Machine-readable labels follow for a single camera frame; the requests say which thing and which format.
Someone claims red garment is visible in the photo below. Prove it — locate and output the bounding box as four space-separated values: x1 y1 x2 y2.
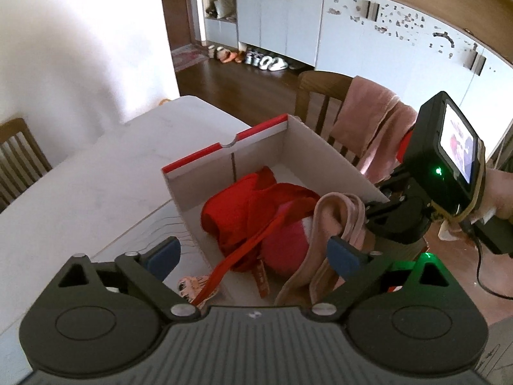
192 167 320 306

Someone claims red cloth on chair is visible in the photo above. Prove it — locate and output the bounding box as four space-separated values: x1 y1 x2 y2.
397 128 414 163

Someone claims white cabinet unit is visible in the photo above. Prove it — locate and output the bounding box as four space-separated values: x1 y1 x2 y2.
204 0 512 153

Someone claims white cardboard box red rim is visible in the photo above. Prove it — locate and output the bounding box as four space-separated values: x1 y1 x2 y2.
163 115 384 306

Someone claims white handbag on shelf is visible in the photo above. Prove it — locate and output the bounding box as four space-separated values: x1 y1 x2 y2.
214 0 236 19

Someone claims patterned red door rug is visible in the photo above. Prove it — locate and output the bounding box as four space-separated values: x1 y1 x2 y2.
171 44 209 72

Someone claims pink fleece slipper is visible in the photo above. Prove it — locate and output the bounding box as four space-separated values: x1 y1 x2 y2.
274 192 367 308

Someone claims wooden chair beside table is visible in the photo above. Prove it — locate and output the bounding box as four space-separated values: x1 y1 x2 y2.
294 71 360 166

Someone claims black cable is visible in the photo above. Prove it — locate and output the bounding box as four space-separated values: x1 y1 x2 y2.
460 217 513 302

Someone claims person's right hand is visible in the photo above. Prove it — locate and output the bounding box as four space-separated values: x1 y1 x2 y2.
436 167 513 242

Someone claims row of shoes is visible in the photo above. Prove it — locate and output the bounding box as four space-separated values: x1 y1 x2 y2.
207 44 289 72

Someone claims camera box with screen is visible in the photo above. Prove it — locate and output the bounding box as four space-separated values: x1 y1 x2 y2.
403 91 485 222

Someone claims wooden chair behind table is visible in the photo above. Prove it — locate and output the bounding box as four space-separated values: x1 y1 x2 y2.
1 117 52 211

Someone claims pink fringed scarf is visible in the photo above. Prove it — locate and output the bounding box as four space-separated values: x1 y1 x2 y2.
330 77 417 184

